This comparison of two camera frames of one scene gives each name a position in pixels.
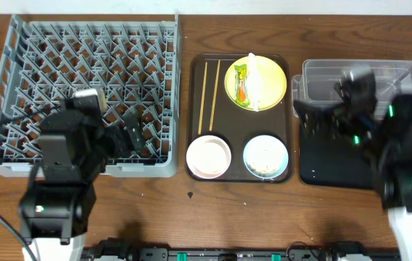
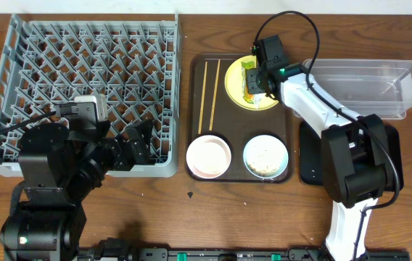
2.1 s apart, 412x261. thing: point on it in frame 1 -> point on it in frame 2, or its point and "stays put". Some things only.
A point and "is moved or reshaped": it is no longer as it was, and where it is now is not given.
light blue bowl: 265,156 stays put
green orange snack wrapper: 240,90 is moved or reshaped
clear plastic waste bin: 393,78 stays put
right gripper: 336,117 -> 249,79
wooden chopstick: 203,98 stays put
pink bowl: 208,156 stays put
